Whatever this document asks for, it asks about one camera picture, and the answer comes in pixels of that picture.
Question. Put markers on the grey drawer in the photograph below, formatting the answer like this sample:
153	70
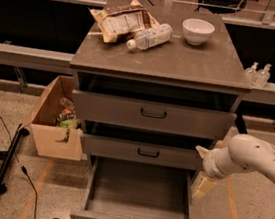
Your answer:
147	115
141	152
121	189

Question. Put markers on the grey top drawer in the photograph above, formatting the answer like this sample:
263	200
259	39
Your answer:
147	115

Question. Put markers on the grey bottom drawer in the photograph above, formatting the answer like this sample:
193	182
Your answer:
121	189

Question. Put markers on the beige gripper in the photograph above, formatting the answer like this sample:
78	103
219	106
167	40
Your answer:
209	163

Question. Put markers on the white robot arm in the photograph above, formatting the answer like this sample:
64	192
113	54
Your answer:
242	154

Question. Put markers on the grey drawer cabinet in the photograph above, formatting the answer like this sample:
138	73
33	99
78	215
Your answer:
208	76

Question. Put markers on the clear plastic water bottle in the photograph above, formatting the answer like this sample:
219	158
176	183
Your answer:
150	37

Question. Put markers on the grey metal rail shelf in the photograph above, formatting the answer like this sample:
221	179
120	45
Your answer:
59	62

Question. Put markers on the clear pump bottle left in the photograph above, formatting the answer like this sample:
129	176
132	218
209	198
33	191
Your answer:
251	72

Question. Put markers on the cardboard box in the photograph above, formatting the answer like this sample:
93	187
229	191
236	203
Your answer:
49	138

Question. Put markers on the clear pump bottle right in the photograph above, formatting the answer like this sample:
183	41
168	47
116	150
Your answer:
262	76

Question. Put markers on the clear pump bottle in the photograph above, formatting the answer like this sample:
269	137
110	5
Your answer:
251	72
262	76

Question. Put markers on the brown snack bag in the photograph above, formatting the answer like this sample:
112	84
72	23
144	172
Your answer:
118	23

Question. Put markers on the green snack packet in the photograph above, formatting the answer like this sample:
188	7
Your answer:
69	124

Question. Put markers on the white ceramic bowl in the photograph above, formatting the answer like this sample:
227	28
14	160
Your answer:
197	31

